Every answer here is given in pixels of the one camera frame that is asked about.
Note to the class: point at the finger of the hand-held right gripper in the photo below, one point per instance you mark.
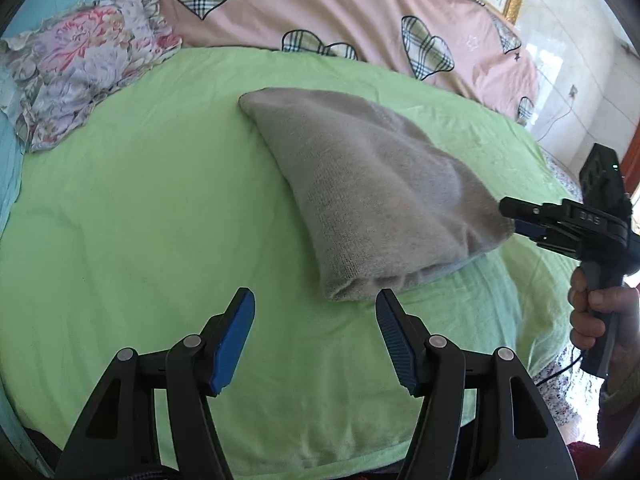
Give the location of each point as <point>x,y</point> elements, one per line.
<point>525,210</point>
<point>525,230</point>

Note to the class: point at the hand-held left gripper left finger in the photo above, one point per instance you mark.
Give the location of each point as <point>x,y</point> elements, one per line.
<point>232,340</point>

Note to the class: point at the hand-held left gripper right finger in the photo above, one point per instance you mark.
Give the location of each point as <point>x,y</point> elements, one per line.
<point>397,340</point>

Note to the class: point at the beige knit sweater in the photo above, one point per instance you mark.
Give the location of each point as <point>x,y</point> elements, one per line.
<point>375,185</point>

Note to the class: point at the person's right forearm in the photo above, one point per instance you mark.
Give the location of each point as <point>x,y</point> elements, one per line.
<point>625,410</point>

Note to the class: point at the person's right hand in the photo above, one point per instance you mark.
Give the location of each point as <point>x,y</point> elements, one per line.
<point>580,320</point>

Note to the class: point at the green bedsheet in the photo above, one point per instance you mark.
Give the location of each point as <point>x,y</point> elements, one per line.
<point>150,210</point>

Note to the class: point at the dark red clothing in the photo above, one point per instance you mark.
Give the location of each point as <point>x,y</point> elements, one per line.
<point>582,462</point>

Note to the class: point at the pink quilt with plaid hearts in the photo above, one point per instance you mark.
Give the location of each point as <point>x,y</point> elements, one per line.
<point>325,10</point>

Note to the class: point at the purple floral ruffled pillow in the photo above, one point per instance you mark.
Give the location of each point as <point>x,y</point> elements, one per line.
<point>85,60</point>

